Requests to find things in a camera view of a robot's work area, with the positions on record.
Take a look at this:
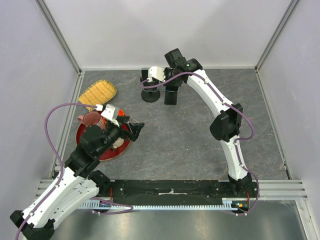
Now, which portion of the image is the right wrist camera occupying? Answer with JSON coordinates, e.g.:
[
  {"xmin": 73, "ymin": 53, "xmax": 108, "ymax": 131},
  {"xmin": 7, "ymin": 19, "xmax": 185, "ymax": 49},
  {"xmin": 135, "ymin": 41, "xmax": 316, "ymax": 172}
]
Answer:
[{"xmin": 146, "ymin": 66, "xmax": 166, "ymax": 83}]

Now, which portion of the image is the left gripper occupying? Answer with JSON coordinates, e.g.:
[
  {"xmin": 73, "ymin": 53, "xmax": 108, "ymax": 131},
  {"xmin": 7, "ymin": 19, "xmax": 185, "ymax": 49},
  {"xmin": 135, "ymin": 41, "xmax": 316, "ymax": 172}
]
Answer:
[{"xmin": 96, "ymin": 115, "xmax": 145, "ymax": 156}]

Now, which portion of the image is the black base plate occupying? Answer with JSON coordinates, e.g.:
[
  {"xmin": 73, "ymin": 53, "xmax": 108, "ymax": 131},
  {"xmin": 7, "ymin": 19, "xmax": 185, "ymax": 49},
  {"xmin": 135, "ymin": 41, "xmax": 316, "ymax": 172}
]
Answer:
[{"xmin": 98, "ymin": 179, "xmax": 257, "ymax": 205}]

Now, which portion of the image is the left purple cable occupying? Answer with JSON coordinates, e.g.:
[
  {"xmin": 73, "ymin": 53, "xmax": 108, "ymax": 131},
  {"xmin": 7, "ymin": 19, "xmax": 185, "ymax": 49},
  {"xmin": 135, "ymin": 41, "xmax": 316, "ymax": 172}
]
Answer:
[{"xmin": 14, "ymin": 102, "xmax": 133, "ymax": 240}]

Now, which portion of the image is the black phone clear case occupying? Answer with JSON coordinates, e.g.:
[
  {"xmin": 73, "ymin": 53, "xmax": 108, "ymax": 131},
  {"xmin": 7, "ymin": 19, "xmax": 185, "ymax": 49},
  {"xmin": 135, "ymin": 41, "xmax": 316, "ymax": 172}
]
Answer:
[{"xmin": 140, "ymin": 68, "xmax": 159, "ymax": 92}]

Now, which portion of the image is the red round tray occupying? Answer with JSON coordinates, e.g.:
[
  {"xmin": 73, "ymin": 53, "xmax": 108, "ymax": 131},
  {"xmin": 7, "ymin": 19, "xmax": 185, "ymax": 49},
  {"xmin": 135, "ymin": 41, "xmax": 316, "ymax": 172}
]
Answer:
[{"xmin": 75, "ymin": 123, "xmax": 131, "ymax": 161}]

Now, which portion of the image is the pink cup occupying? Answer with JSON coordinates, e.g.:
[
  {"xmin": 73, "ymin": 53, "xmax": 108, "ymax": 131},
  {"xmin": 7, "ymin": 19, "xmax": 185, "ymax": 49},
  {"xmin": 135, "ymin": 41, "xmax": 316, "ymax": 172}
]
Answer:
[{"xmin": 77, "ymin": 111, "xmax": 107, "ymax": 130}]

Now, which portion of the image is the orange bowl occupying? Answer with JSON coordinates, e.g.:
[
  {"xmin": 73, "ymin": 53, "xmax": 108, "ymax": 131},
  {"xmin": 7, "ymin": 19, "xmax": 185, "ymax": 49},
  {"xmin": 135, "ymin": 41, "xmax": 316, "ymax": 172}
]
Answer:
[{"xmin": 118, "ymin": 109, "xmax": 126, "ymax": 117}]

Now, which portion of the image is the black round-base phone stand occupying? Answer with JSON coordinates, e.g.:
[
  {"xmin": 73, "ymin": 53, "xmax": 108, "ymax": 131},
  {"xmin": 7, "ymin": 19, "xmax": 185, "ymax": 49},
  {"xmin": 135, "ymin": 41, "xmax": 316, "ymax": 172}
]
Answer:
[{"xmin": 141, "ymin": 89, "xmax": 161, "ymax": 103}]

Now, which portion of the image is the cream mug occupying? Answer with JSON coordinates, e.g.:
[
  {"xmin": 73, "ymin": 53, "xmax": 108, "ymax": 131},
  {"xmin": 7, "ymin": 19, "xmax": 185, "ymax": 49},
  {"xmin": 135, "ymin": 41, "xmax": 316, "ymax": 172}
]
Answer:
[{"xmin": 111, "ymin": 137, "xmax": 125, "ymax": 151}]

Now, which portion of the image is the grey cable duct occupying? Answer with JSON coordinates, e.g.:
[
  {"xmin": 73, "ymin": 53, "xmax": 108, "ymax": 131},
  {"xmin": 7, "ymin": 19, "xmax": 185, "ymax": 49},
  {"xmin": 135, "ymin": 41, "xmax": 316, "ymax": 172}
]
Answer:
[{"xmin": 78, "ymin": 198, "xmax": 250, "ymax": 213}]

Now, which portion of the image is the yellow woven bamboo basket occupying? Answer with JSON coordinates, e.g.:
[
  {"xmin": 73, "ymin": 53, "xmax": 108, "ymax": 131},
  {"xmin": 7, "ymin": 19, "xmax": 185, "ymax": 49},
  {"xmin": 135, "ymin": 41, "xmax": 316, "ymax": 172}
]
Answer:
[{"xmin": 78, "ymin": 79, "xmax": 117, "ymax": 106}]

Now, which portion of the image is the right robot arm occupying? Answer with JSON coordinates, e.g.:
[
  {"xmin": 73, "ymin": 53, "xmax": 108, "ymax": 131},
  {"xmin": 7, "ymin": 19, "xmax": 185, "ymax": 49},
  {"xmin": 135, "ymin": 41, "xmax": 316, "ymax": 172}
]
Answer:
[{"xmin": 164, "ymin": 48, "xmax": 255, "ymax": 197}]

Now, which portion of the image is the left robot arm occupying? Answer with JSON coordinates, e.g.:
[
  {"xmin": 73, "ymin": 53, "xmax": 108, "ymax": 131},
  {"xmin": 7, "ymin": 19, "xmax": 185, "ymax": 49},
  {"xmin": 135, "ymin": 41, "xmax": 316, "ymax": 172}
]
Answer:
[{"xmin": 10, "ymin": 115, "xmax": 145, "ymax": 240}]

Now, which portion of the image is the black folding phone stand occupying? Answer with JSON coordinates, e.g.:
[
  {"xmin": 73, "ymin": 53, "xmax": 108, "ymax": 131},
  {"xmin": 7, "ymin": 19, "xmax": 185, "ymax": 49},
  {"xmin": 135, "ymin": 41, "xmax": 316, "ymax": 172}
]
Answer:
[{"xmin": 164, "ymin": 86, "xmax": 179, "ymax": 106}]

